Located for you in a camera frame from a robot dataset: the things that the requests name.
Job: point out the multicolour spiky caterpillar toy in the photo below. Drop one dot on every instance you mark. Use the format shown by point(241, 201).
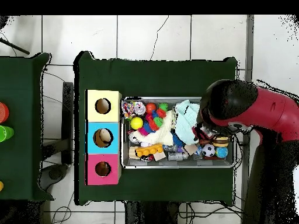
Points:
point(156, 119)

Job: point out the cream waffle cloth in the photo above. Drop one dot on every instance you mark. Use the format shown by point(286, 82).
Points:
point(159, 136)

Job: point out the colourful polka-dot cloth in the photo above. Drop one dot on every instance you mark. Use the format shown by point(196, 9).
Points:
point(130, 108)

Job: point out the orange plastic tray block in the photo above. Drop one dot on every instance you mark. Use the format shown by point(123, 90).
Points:
point(149, 150)

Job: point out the mint green cloth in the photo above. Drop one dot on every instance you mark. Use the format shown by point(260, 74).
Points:
point(187, 121)

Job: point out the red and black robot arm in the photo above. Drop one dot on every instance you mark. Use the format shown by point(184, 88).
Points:
point(271, 112)

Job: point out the wooden box with three holes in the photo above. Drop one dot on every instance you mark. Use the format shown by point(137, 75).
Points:
point(114, 128)

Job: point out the yellow ball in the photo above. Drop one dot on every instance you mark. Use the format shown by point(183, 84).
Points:
point(136, 122)

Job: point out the red-orange ball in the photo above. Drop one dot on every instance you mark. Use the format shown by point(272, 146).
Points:
point(151, 108)

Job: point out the crushed silver can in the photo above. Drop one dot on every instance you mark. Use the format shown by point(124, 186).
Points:
point(140, 108)

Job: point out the green cloth table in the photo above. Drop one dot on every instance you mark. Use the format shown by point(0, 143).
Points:
point(140, 79)
point(23, 140)

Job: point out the small soccer ball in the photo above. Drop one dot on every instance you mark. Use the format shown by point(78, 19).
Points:
point(208, 150)

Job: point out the toy burger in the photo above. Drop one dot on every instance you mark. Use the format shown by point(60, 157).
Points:
point(220, 141)

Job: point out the black floor stand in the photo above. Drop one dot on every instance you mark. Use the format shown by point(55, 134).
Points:
point(67, 116)

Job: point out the green cup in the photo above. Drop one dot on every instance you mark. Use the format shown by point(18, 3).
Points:
point(4, 133)

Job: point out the red round cap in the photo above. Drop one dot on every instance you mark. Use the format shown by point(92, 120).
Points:
point(3, 112)

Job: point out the black rod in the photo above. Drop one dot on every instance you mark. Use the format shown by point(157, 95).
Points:
point(14, 46)

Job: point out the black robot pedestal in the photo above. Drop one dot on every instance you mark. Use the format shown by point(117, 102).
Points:
point(154, 214)

